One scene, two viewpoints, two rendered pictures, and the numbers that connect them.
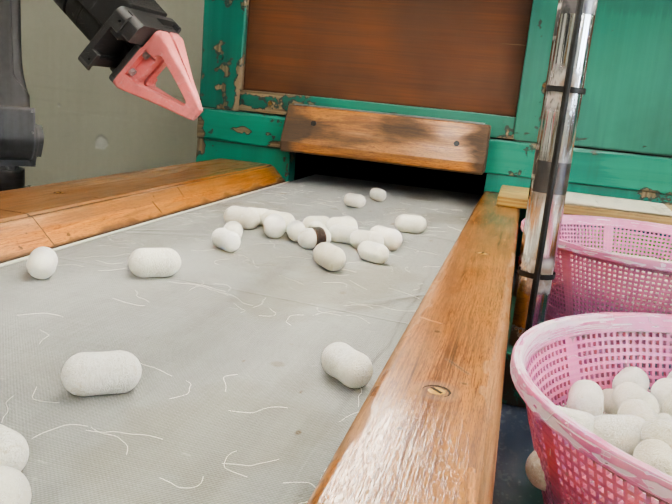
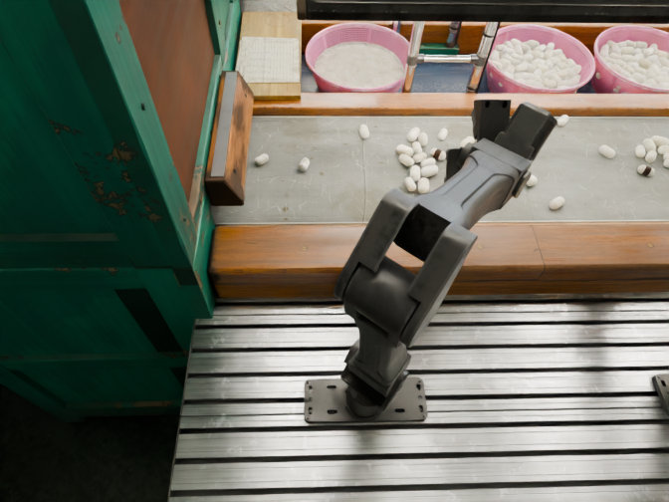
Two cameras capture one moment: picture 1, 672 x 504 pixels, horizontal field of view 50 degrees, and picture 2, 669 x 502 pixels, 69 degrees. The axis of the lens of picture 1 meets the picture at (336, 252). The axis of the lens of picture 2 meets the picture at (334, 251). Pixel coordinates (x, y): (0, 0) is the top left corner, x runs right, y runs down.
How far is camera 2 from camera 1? 1.41 m
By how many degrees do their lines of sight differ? 89
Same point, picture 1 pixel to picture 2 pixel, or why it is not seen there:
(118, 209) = not seen: hidden behind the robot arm
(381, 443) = (607, 104)
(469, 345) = (551, 98)
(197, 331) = (559, 154)
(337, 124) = (235, 154)
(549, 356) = (527, 90)
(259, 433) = (594, 129)
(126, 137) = not seen: outside the picture
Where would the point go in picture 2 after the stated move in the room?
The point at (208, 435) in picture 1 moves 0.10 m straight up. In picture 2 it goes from (602, 135) to (626, 99)
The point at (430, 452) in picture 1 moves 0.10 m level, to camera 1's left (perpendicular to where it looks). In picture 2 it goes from (604, 99) to (629, 127)
